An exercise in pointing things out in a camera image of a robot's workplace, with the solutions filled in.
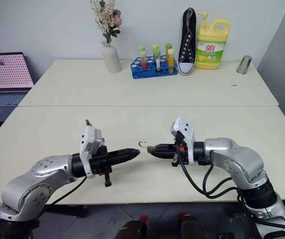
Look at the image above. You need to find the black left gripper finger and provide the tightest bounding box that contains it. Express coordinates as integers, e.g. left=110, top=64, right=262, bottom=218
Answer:
left=107, top=148, right=141, bottom=160
left=108, top=152, right=141, bottom=167

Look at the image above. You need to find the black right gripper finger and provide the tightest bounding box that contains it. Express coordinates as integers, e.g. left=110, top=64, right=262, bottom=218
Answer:
left=152, top=142, right=177, bottom=152
left=150, top=149, right=177, bottom=160

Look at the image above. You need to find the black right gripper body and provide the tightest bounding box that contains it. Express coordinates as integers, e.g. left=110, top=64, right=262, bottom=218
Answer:
left=171, top=132, right=190, bottom=167

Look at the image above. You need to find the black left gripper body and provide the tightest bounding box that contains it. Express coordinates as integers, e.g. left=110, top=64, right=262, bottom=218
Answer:
left=89, top=145, right=114, bottom=188

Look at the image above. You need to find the small metal hook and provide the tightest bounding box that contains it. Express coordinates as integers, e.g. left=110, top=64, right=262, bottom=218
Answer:
left=138, top=140, right=156, bottom=154

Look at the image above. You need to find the dark rounded shape red top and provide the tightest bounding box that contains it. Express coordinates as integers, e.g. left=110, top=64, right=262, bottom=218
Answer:
left=121, top=215, right=148, bottom=239
left=178, top=211, right=206, bottom=239

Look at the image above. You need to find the blue test tube rack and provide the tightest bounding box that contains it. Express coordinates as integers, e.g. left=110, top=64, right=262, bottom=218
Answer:
left=130, top=55, right=179, bottom=80

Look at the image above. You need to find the green-capped tube with white label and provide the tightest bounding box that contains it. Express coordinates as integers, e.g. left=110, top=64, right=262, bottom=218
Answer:
left=153, top=50, right=162, bottom=74

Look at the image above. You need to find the yellow-capped tube with orange liquid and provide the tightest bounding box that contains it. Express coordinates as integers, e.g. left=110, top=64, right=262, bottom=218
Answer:
left=166, top=48, right=176, bottom=74

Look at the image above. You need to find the green-capped tube with red liquid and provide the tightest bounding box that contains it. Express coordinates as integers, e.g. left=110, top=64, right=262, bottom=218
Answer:
left=139, top=50, right=149, bottom=71

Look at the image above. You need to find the white ceramic vase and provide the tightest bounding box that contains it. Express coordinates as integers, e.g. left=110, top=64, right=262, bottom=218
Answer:
left=100, top=39, right=123, bottom=74

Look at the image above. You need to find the yellow detergent pump bottle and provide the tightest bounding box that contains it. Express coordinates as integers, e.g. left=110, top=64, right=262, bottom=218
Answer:
left=194, top=12, right=231, bottom=71

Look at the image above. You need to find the black canvas sneaker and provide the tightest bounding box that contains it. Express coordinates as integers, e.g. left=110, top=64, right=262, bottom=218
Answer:
left=177, top=7, right=198, bottom=76

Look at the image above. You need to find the silver metal cup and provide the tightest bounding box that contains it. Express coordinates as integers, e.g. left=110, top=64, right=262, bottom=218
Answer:
left=236, top=55, right=254, bottom=75

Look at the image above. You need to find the open grey laptop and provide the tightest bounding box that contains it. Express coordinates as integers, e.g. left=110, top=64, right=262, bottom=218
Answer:
left=0, top=52, right=35, bottom=108

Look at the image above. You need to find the dried flower bouquet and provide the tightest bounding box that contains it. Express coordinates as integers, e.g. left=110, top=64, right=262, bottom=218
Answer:
left=88, top=0, right=124, bottom=44

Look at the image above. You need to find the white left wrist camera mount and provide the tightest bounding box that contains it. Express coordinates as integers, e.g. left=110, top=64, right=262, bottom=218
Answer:
left=79, top=125, right=104, bottom=180

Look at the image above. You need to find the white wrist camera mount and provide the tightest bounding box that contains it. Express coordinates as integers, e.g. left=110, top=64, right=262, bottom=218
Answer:
left=169, top=116, right=196, bottom=164
left=79, top=125, right=104, bottom=180

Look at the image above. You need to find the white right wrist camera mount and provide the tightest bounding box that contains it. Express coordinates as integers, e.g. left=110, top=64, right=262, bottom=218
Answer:
left=169, top=116, right=196, bottom=164

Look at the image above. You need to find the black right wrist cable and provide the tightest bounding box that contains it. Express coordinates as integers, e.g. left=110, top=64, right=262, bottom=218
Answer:
left=178, top=148, right=242, bottom=200

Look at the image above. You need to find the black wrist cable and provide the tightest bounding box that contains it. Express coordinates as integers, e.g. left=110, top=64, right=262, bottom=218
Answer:
left=178, top=148, right=242, bottom=200
left=45, top=175, right=87, bottom=206

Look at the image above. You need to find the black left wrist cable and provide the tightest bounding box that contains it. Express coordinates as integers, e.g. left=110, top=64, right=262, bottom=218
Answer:
left=45, top=175, right=87, bottom=206

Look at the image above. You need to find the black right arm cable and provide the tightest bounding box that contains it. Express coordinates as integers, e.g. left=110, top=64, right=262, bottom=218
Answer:
left=236, top=189, right=285, bottom=233

